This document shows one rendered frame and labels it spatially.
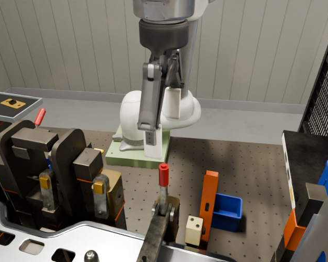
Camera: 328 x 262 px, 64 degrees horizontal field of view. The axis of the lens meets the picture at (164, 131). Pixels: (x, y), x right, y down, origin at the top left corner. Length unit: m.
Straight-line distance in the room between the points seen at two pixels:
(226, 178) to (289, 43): 2.08
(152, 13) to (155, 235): 0.44
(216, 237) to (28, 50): 3.10
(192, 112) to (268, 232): 0.60
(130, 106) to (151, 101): 0.84
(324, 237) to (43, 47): 3.35
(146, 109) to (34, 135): 0.44
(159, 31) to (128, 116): 0.87
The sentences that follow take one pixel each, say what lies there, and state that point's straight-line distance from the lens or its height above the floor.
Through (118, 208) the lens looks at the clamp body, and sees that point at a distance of 0.80.
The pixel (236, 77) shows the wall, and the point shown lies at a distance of 3.13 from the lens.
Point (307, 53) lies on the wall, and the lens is 3.20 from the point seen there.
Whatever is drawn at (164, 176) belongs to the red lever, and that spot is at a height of 1.19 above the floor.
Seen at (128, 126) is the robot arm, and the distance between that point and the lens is 1.26.
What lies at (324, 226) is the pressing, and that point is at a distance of 0.44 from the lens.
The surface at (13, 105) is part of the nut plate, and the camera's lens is 1.01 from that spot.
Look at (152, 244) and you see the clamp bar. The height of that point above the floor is 1.07.
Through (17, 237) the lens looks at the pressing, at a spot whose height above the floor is 1.00.
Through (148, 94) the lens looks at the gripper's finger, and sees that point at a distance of 0.38.
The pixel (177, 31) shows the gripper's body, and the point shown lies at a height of 1.49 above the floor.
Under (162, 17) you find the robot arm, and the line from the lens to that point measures 0.38.
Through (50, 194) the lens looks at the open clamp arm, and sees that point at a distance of 0.79.
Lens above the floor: 1.58
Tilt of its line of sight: 34 degrees down
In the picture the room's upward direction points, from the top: straight up
